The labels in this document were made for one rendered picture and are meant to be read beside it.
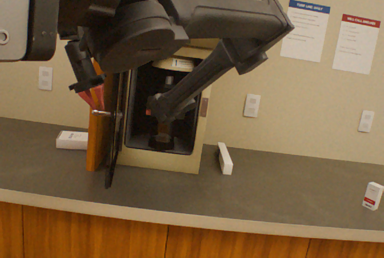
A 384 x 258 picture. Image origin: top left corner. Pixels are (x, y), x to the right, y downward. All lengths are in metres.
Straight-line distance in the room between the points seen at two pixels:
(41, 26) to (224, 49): 0.51
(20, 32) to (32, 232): 0.96
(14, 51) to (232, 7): 0.31
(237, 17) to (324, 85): 1.30
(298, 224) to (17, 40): 0.94
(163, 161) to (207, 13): 0.87
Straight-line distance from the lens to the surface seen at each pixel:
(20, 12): 0.19
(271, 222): 0.99
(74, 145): 1.34
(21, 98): 1.77
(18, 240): 1.15
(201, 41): 1.07
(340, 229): 1.08
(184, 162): 1.19
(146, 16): 0.27
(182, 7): 0.34
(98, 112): 0.87
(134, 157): 1.19
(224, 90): 1.57
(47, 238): 1.11
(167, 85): 1.13
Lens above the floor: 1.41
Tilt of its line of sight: 12 degrees down
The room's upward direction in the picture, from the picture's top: 8 degrees clockwise
